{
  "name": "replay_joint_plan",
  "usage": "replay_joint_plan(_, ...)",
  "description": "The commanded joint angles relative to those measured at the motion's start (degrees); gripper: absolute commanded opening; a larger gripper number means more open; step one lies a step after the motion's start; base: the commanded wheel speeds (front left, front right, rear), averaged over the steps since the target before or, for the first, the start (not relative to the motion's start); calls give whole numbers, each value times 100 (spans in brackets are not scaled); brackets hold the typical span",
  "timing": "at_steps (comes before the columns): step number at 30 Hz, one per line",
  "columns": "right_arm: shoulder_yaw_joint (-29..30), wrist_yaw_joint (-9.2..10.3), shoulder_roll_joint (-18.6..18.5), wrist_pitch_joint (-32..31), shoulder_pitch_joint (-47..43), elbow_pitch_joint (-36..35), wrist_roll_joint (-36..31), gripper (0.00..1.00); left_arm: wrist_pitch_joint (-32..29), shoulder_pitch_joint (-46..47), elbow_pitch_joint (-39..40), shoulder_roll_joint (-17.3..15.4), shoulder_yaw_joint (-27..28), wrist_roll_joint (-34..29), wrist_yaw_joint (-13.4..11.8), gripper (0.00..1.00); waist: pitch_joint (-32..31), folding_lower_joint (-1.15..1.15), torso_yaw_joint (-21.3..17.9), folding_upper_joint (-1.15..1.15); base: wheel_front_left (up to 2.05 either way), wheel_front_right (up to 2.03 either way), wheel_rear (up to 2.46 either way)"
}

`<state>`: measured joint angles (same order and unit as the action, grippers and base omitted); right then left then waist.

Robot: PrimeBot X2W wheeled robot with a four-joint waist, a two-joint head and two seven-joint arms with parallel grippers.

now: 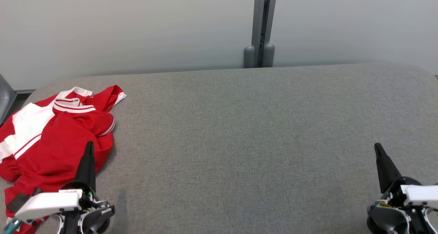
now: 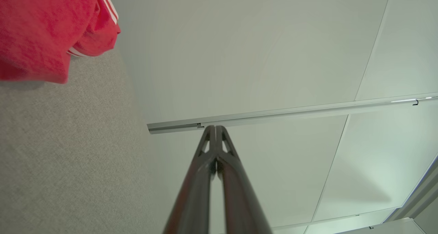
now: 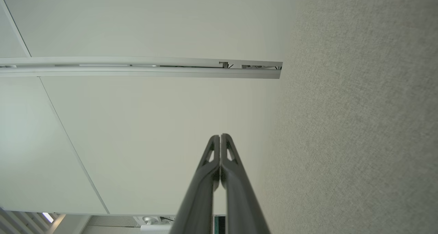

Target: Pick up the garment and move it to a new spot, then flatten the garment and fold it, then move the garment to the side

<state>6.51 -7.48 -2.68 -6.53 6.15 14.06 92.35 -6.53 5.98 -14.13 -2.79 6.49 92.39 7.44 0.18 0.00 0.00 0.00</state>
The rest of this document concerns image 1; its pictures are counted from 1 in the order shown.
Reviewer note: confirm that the dark grey wall baseboard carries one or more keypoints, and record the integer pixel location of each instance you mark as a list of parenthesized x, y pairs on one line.
[(25, 91)]

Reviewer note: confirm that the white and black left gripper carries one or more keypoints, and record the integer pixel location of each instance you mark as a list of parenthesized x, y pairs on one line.
[(51, 203)]

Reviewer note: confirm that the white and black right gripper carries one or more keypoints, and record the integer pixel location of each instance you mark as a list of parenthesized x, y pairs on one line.
[(417, 196)]

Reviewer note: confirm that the red basketball jersey white trim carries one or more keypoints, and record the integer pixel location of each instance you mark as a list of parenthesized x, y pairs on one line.
[(61, 145)]

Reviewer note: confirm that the grey metal wall post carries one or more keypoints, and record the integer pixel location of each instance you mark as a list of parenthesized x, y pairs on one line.
[(261, 15)]

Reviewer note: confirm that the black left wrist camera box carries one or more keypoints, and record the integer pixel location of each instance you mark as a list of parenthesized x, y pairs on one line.
[(18, 201)]

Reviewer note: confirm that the grey round post cap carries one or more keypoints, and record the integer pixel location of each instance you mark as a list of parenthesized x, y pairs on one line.
[(269, 56), (249, 57)]

